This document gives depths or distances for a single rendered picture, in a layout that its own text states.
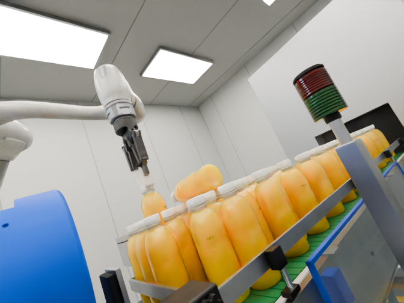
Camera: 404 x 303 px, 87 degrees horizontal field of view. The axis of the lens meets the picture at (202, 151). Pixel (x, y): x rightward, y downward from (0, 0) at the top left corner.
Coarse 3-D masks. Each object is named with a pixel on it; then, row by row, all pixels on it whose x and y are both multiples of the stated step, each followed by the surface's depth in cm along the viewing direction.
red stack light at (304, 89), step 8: (312, 72) 41; (320, 72) 41; (304, 80) 42; (312, 80) 41; (320, 80) 40; (328, 80) 40; (296, 88) 44; (304, 88) 42; (312, 88) 41; (320, 88) 40; (304, 96) 43
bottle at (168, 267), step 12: (156, 228) 50; (156, 240) 48; (168, 240) 49; (156, 252) 47; (168, 252) 48; (156, 264) 47; (168, 264) 47; (180, 264) 49; (156, 276) 47; (168, 276) 46; (180, 276) 47
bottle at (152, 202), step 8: (144, 192) 65; (152, 192) 65; (144, 200) 63; (152, 200) 63; (160, 200) 64; (144, 208) 63; (152, 208) 62; (160, 208) 63; (144, 216) 63; (160, 216) 62
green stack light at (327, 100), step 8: (328, 88) 40; (336, 88) 40; (312, 96) 41; (320, 96) 40; (328, 96) 40; (336, 96) 40; (304, 104) 44; (312, 104) 41; (320, 104) 40; (328, 104) 40; (336, 104) 39; (344, 104) 39; (312, 112) 42; (320, 112) 40; (328, 112) 40; (320, 120) 43
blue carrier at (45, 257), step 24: (48, 192) 37; (0, 216) 30; (24, 216) 31; (48, 216) 31; (72, 216) 33; (0, 240) 27; (24, 240) 28; (48, 240) 29; (72, 240) 30; (0, 264) 26; (24, 264) 27; (48, 264) 28; (72, 264) 29; (0, 288) 25; (24, 288) 26; (48, 288) 27; (72, 288) 28
